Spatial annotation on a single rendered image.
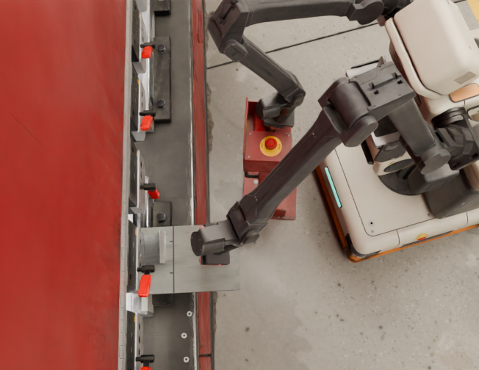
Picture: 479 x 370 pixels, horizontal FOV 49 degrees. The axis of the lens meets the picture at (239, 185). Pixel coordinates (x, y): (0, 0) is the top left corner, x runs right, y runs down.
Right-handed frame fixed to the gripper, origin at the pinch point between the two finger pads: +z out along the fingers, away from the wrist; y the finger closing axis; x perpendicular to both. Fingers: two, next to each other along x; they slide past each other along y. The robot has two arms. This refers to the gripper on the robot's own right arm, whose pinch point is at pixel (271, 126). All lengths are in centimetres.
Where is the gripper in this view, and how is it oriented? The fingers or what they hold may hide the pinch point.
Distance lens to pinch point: 184.2
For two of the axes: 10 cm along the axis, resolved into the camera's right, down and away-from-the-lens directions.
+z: -2.3, 3.1, 9.2
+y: -9.7, -1.3, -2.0
